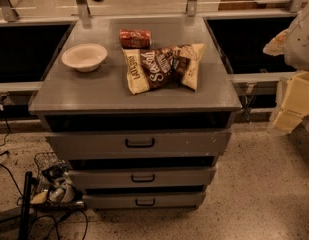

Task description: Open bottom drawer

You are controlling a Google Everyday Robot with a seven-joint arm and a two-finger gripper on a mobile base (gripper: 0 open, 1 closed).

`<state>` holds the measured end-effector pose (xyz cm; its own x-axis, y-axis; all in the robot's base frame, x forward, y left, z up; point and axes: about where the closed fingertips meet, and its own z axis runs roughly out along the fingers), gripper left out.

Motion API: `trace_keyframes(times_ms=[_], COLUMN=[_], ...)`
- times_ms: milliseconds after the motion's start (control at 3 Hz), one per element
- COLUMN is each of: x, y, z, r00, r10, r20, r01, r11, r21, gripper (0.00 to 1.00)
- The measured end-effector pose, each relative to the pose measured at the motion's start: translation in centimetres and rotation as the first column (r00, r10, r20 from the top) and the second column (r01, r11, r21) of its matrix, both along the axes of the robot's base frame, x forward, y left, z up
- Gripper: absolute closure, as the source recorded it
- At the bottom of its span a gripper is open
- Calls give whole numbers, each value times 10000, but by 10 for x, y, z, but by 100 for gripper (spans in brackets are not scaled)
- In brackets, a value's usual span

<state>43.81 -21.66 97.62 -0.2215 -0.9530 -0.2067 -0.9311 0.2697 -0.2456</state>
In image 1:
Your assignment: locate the grey middle drawer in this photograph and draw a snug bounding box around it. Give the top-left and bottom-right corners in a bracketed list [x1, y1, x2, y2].
[69, 167, 216, 189]

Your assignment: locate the grey bottom drawer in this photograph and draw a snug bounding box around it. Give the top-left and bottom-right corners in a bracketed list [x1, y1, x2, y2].
[83, 192, 206, 209]

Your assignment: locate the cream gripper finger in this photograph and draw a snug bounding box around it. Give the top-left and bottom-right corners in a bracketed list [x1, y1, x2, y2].
[271, 109, 303, 133]

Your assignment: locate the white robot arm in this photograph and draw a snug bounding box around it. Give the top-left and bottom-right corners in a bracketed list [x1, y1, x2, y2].
[263, 2, 309, 134]

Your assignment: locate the white paper bowl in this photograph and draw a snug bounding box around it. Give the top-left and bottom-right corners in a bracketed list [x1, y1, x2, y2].
[62, 43, 108, 72]

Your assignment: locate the grey drawer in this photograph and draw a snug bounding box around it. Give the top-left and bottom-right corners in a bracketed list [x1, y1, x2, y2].
[47, 129, 231, 160]
[69, 167, 216, 189]
[83, 192, 206, 209]

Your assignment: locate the black floor cable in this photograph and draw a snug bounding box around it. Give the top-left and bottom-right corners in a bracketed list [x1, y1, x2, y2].
[0, 103, 90, 240]

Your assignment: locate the wire basket with items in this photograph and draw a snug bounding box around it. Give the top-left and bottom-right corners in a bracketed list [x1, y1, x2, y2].
[31, 152, 86, 211]

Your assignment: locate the brown chip bag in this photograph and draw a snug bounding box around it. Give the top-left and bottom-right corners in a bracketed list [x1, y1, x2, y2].
[123, 43, 205, 94]

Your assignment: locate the black metal stand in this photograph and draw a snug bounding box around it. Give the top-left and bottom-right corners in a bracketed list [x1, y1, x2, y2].
[18, 171, 32, 240]

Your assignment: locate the grey top drawer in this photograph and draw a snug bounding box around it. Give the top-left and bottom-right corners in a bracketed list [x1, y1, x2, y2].
[47, 129, 231, 160]

